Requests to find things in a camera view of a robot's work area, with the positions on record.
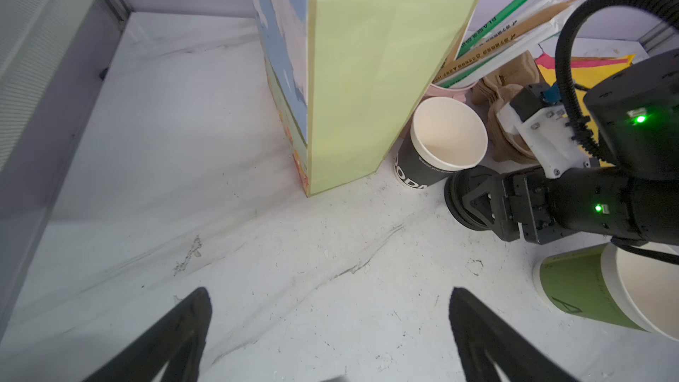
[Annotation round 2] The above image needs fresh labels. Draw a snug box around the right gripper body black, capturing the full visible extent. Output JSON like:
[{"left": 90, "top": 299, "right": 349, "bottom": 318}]
[{"left": 490, "top": 166, "right": 637, "bottom": 244}]

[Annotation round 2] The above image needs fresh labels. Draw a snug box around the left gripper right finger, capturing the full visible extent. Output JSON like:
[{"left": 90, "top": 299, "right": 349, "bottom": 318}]
[{"left": 448, "top": 288, "right": 575, "bottom": 381}]

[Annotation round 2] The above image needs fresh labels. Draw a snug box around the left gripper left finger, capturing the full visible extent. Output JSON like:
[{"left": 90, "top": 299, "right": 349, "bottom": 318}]
[{"left": 86, "top": 286, "right": 212, "bottom": 381}]

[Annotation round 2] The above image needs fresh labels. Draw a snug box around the green paper coffee cup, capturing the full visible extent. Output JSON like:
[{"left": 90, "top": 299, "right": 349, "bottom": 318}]
[{"left": 533, "top": 243, "right": 678, "bottom": 341}]

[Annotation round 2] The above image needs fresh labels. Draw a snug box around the brown pulp cup carrier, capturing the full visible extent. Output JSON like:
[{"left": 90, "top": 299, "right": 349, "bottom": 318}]
[{"left": 471, "top": 51, "right": 544, "bottom": 164}]

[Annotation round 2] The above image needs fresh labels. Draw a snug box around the black plastic cup lid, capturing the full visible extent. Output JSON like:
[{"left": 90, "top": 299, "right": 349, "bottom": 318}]
[{"left": 444, "top": 166, "right": 499, "bottom": 232}]

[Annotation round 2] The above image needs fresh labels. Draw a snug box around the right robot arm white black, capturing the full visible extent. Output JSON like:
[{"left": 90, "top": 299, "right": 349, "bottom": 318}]
[{"left": 444, "top": 0, "right": 678, "bottom": 265}]

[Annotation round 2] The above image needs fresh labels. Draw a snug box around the black paper coffee cup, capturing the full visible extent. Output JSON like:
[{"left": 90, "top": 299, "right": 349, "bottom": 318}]
[{"left": 394, "top": 97, "right": 488, "bottom": 190}]

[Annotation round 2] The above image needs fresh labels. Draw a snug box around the green paper takeout bag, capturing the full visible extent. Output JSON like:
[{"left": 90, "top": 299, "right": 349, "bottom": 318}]
[{"left": 252, "top": 0, "right": 479, "bottom": 196}]

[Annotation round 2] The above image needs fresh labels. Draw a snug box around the yellow napkin stack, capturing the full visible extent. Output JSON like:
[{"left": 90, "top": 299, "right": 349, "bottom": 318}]
[{"left": 534, "top": 52, "right": 637, "bottom": 139}]

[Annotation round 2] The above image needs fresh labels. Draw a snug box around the pink straw holder cup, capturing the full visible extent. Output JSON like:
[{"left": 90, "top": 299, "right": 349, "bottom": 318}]
[{"left": 422, "top": 83, "right": 476, "bottom": 103}]

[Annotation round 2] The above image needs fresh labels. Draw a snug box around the green wrapped straw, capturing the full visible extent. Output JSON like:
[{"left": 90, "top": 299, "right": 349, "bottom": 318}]
[{"left": 456, "top": 0, "right": 528, "bottom": 58}]

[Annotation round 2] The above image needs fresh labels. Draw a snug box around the white mesh shelf lower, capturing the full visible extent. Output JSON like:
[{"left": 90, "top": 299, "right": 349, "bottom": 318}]
[{"left": 1, "top": 0, "right": 95, "bottom": 163}]

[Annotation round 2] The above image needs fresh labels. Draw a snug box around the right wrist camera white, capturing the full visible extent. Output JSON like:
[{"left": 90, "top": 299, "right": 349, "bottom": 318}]
[{"left": 511, "top": 83, "right": 599, "bottom": 180}]

